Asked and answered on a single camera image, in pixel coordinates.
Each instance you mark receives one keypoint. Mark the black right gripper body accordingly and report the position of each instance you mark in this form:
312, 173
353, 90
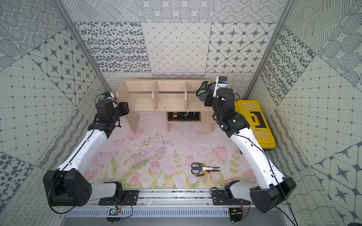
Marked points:
210, 101

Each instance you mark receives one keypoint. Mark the yellow and black toolbox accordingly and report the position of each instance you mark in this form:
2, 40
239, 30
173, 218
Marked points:
252, 112

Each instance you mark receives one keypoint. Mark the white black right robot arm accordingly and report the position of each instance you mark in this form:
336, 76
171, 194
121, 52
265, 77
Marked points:
273, 187

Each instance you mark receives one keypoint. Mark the right black circuit board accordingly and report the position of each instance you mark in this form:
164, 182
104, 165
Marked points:
236, 214

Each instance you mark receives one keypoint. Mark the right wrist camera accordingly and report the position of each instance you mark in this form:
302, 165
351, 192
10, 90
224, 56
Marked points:
221, 82

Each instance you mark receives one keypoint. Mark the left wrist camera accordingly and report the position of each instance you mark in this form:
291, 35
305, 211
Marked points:
109, 95

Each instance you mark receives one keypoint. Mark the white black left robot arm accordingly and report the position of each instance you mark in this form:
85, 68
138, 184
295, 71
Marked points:
67, 185

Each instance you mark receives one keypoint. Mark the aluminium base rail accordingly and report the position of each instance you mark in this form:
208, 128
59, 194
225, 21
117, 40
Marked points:
179, 203

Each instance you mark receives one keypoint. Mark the left green circuit board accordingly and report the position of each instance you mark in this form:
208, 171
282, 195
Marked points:
114, 212

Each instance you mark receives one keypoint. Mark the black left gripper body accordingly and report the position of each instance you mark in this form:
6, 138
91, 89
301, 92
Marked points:
122, 108

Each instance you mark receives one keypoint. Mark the green grey microfibre cloth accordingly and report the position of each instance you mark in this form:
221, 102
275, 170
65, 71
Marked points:
205, 89

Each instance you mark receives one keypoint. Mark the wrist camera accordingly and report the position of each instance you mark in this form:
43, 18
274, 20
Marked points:
221, 82
109, 95

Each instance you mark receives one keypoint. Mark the floral pink table mat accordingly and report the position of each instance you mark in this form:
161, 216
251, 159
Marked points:
159, 156

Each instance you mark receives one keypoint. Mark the blue yellow handled scissors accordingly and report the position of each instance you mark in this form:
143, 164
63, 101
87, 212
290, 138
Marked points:
199, 169

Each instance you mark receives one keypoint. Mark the black gold patterned book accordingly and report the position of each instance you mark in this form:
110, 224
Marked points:
184, 116

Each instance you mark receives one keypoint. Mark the light wooden bookshelf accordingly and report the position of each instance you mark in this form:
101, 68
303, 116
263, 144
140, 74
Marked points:
163, 96

